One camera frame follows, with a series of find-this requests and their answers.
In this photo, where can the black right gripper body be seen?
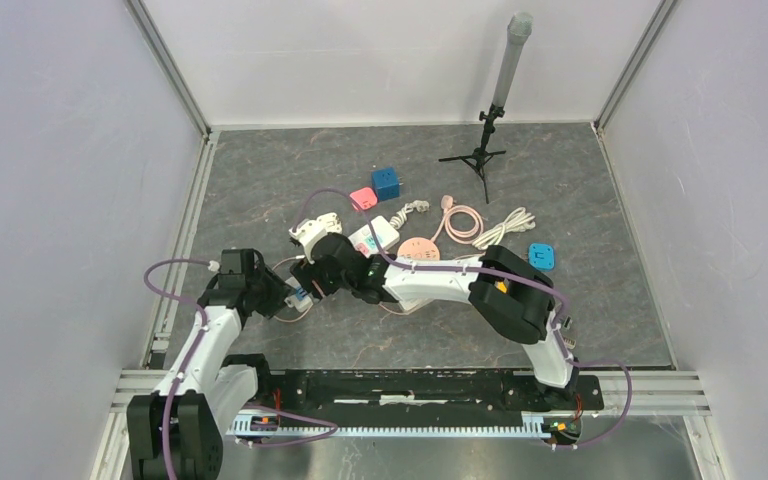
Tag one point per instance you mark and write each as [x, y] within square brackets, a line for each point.
[308, 272]

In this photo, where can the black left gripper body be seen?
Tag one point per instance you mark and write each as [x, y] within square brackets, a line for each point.
[269, 290]

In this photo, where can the coral pink adapter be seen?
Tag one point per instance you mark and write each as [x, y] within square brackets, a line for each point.
[363, 199]

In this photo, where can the dark blue cube socket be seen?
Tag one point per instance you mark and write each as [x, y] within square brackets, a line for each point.
[386, 184]

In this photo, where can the light blue cube adapter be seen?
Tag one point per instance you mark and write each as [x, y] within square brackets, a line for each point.
[542, 256]

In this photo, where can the light pink cube socket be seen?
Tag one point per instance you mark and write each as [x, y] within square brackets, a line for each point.
[318, 289]

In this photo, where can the white adapter plug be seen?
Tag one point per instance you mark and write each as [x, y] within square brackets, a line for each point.
[331, 222]

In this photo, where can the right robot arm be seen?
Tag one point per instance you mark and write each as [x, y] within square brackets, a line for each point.
[515, 299]

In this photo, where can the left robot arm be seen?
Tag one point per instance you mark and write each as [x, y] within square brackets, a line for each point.
[176, 430]

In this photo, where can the white dock with green inset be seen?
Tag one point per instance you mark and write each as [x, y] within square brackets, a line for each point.
[369, 241]

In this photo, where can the white power strip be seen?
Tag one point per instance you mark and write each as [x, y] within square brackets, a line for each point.
[408, 307]

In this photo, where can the grey microphone on tripod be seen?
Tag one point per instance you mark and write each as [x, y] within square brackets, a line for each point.
[519, 30]

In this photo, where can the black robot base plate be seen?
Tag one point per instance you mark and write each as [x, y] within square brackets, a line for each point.
[424, 397]

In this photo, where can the beige perforated bracket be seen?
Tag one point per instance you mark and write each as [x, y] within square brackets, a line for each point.
[568, 340]

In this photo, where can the white slotted cable duct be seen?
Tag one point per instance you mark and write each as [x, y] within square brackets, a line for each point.
[528, 427]

